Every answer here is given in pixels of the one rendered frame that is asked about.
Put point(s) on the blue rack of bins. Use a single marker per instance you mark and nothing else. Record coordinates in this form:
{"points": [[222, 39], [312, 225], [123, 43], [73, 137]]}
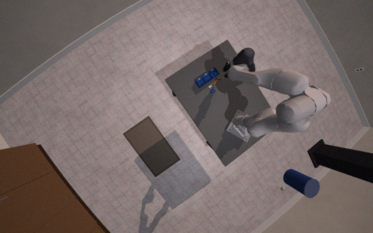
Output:
{"points": [[206, 77]]}

